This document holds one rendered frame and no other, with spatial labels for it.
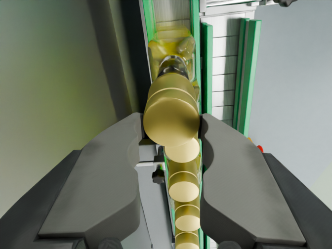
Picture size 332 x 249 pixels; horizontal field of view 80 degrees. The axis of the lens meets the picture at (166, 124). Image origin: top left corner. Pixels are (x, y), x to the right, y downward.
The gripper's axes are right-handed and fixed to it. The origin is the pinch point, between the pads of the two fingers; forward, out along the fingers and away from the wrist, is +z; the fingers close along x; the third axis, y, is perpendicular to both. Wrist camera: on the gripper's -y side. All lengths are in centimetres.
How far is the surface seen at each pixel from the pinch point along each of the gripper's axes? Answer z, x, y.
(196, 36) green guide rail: 23.8, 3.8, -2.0
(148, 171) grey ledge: 32.6, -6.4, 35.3
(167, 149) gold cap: 4.2, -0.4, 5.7
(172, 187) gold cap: 4.2, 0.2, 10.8
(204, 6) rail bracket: 23.5, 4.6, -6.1
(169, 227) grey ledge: 33, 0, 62
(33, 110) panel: 3.8, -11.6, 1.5
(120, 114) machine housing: 33.6, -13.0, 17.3
